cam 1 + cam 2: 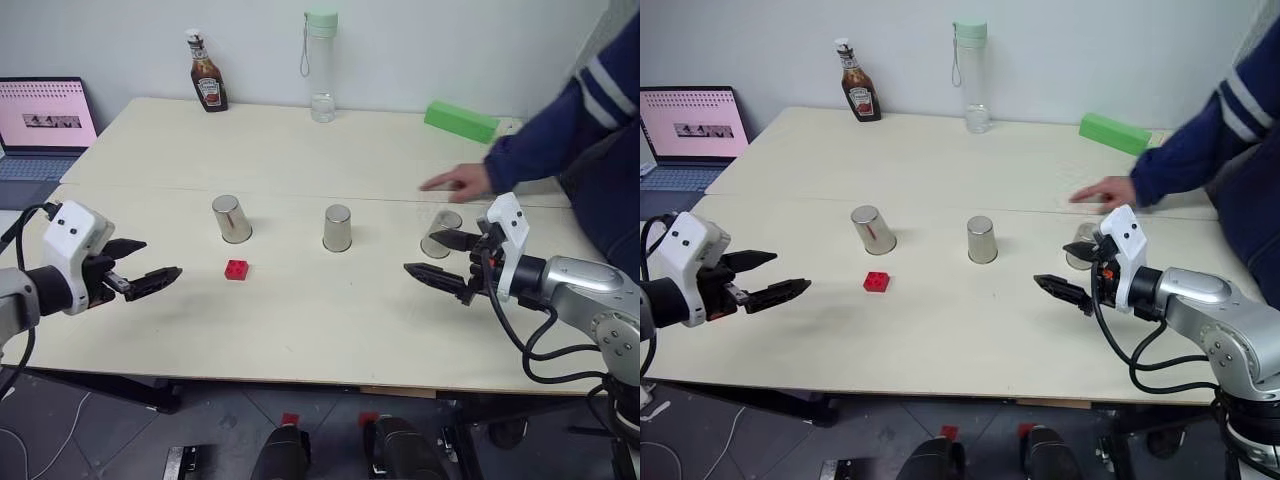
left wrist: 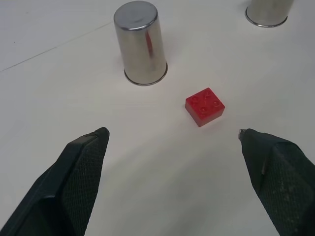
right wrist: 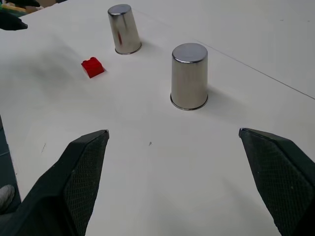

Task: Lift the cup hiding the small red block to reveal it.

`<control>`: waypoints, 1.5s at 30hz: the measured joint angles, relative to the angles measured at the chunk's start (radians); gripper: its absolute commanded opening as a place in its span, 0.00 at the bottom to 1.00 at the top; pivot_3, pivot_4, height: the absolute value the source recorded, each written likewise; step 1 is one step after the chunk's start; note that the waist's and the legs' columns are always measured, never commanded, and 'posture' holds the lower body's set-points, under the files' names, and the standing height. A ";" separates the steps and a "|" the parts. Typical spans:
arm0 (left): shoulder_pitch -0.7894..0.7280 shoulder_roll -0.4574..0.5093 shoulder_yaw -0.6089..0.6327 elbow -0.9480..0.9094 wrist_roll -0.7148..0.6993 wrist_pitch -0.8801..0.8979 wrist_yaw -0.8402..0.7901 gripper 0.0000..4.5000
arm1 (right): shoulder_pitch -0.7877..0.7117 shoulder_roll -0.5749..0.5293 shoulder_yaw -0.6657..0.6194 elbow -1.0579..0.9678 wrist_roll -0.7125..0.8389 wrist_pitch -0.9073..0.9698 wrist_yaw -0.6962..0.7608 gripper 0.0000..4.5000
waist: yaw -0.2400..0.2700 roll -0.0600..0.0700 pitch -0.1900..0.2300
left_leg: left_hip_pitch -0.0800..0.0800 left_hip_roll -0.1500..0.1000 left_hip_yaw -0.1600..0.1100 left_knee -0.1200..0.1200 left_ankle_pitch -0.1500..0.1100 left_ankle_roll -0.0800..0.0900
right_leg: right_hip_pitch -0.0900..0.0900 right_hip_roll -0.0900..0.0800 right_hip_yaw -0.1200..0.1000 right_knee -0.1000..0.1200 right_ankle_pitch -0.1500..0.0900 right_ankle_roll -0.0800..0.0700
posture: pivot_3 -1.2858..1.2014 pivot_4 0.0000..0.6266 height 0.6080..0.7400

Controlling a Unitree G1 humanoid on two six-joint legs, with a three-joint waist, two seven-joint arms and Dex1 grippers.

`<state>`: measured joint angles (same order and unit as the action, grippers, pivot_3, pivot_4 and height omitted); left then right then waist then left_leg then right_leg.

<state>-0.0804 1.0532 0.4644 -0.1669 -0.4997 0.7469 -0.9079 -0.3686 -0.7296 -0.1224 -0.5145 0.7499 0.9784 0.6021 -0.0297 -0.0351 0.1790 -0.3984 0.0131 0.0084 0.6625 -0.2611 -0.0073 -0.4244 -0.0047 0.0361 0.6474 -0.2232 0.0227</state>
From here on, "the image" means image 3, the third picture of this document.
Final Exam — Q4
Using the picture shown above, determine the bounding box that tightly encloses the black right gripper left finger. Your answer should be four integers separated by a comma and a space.
0, 129, 110, 236

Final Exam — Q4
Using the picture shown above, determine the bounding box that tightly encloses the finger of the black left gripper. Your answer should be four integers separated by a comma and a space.
0, 11, 29, 31
3, 0, 41, 8

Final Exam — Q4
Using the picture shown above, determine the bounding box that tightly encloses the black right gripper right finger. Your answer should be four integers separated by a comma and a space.
238, 127, 315, 236

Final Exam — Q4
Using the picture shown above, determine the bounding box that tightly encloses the green and yellow object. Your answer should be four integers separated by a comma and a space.
0, 4, 27, 13

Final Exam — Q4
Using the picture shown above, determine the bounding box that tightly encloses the grey shoe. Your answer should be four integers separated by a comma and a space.
0, 184, 16, 214

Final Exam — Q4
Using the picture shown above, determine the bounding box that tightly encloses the red toy brick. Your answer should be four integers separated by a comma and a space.
81, 57, 106, 79

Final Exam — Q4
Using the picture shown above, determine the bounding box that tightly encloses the steel cup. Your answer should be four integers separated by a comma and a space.
107, 4, 142, 55
169, 43, 209, 111

